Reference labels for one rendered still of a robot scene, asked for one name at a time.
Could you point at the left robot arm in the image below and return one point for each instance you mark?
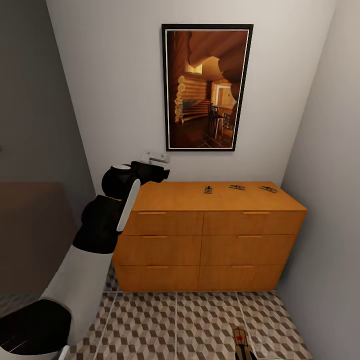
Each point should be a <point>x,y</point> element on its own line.
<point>69,305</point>

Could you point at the picture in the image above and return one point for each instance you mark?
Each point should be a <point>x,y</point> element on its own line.
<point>204,74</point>

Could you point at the door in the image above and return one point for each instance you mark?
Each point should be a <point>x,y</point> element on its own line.
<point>45,180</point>

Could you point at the cabinet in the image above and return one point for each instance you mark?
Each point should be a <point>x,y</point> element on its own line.
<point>179,239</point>

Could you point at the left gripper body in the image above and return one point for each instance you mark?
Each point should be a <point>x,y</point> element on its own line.
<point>154,173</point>

